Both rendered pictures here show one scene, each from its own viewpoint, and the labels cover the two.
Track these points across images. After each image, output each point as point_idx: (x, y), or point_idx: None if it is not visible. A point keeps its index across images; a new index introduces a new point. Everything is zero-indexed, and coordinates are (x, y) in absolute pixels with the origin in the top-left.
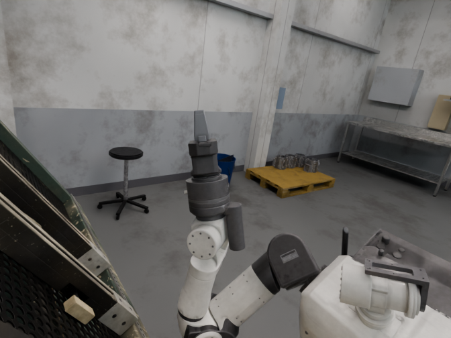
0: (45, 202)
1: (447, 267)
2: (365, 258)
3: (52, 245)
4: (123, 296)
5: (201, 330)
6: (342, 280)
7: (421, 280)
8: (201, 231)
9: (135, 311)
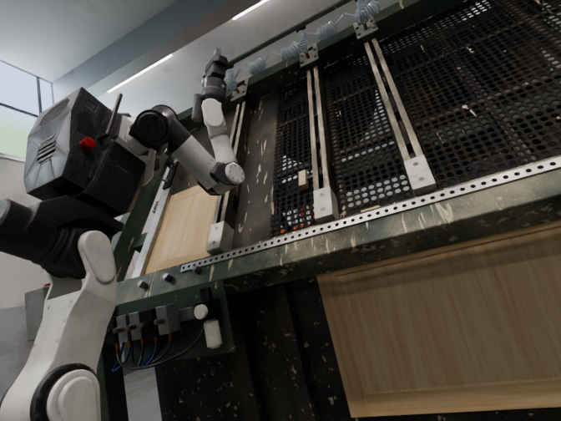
0: (389, 114)
1: (56, 110)
2: (128, 113)
3: (312, 138)
4: (362, 214)
5: None
6: None
7: None
8: None
9: (361, 241)
